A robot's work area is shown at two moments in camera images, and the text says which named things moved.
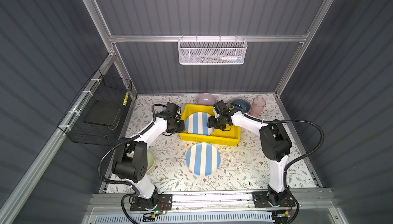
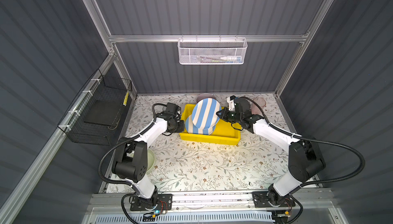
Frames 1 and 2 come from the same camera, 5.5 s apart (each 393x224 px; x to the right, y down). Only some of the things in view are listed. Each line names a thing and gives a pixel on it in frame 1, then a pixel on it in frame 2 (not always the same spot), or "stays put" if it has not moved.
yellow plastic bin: (232, 136) stays put
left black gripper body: (178, 127) stays put
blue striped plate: (203, 159) → (204, 114)
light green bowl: (151, 159) stays put
